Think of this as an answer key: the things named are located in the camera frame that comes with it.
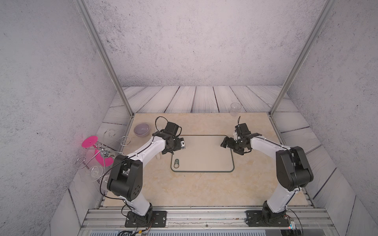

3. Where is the metal wire glass rack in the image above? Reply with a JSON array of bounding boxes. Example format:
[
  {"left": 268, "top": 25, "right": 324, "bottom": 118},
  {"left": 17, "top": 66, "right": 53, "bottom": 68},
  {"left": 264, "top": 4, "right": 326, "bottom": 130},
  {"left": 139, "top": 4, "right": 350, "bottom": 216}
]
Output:
[{"left": 74, "top": 129, "right": 131, "bottom": 182}]

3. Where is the clear plastic cup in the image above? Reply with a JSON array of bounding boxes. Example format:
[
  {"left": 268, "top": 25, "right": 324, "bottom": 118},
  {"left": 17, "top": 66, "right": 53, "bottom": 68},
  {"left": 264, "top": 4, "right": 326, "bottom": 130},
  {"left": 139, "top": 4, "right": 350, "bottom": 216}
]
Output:
[{"left": 230, "top": 102, "right": 242, "bottom": 117}]

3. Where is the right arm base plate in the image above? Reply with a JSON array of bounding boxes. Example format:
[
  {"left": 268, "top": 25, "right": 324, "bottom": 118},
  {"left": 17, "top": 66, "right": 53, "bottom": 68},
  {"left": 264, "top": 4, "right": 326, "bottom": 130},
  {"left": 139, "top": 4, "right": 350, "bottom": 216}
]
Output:
[{"left": 245, "top": 210, "right": 290, "bottom": 227}]

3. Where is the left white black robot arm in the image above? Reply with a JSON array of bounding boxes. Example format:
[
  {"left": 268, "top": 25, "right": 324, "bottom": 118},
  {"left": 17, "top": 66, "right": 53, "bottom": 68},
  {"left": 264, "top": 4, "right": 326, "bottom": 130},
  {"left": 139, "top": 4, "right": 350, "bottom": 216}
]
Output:
[{"left": 107, "top": 122, "right": 185, "bottom": 226}]

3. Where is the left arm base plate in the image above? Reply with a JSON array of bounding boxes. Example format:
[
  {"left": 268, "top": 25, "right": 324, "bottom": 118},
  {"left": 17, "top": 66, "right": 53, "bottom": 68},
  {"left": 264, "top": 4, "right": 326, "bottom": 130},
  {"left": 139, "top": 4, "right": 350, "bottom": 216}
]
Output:
[{"left": 125, "top": 210, "right": 167, "bottom": 228}]

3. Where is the purple bowl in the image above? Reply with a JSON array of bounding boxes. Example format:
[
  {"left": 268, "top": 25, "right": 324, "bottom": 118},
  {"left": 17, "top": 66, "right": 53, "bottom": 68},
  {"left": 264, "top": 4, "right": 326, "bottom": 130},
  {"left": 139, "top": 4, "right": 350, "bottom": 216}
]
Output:
[{"left": 133, "top": 123, "right": 150, "bottom": 138}]

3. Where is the clear wine glass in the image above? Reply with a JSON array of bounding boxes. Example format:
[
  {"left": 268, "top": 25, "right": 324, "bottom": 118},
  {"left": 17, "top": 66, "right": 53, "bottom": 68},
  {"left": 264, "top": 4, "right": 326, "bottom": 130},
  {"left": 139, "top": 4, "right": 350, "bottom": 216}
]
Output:
[{"left": 86, "top": 165, "right": 104, "bottom": 182}]

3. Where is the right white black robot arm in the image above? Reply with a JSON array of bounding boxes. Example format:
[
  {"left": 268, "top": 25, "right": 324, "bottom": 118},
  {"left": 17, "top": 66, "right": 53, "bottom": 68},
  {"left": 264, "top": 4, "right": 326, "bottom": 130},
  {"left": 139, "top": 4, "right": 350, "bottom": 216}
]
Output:
[{"left": 220, "top": 123, "right": 314, "bottom": 227}]

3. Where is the white green-edged cutting board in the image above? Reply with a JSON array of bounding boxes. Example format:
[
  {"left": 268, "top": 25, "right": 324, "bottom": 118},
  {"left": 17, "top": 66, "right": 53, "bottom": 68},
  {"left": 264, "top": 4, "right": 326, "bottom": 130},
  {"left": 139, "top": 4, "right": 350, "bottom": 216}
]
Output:
[{"left": 171, "top": 135, "right": 235, "bottom": 173}]

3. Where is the aluminium mounting rail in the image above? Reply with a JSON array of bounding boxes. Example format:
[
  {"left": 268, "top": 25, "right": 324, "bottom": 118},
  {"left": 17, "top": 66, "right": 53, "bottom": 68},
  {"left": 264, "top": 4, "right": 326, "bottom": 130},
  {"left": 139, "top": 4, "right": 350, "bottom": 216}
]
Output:
[{"left": 81, "top": 206, "right": 338, "bottom": 236}]

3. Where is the pink plastic wine glass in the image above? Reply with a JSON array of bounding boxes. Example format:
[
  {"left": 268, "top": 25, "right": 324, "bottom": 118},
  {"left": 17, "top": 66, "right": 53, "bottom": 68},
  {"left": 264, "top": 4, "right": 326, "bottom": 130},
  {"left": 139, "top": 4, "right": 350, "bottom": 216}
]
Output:
[{"left": 80, "top": 136, "right": 115, "bottom": 167}]

